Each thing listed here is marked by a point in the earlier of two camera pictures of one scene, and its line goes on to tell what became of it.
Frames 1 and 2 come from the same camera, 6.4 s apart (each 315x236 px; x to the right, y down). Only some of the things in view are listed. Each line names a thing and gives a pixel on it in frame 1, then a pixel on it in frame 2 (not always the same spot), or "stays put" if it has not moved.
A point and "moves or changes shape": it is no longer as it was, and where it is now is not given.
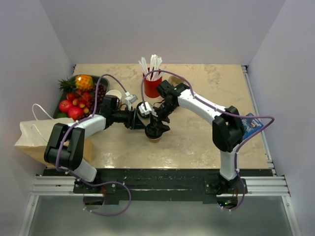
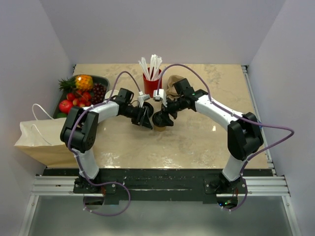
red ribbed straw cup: [150, 89] stays put
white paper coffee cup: [155, 141] moves or changes shape
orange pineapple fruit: [81, 82] stays put
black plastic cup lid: [153, 131] moves or changes shape
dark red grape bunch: [101, 93] stays put
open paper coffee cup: [115, 93] stays put
